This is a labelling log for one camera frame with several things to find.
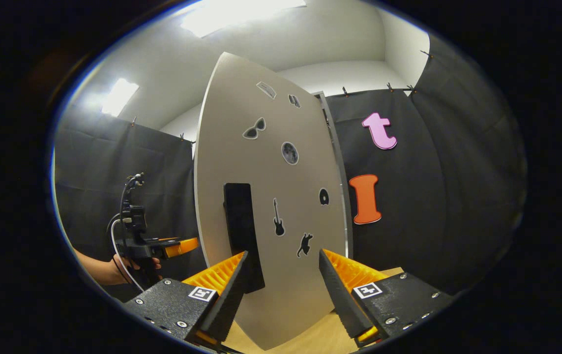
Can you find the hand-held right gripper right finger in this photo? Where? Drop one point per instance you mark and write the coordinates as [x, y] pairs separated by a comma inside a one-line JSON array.
[[342, 300]]

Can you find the small ceiling light panel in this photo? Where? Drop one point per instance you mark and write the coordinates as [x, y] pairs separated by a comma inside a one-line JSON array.
[[119, 97]]

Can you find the beige cabinet door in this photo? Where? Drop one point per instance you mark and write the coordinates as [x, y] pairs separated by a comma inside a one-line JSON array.
[[280, 275]]

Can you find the black backdrop cloth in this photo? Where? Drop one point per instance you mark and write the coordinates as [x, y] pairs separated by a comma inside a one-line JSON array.
[[433, 221]]

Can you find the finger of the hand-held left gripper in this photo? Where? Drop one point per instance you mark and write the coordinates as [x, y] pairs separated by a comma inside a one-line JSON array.
[[185, 247]]

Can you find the large ceiling light panel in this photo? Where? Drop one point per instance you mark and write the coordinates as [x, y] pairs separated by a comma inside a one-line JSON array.
[[236, 14]]

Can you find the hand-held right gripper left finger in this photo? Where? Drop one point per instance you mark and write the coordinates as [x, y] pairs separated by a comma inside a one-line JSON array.
[[226, 300]]

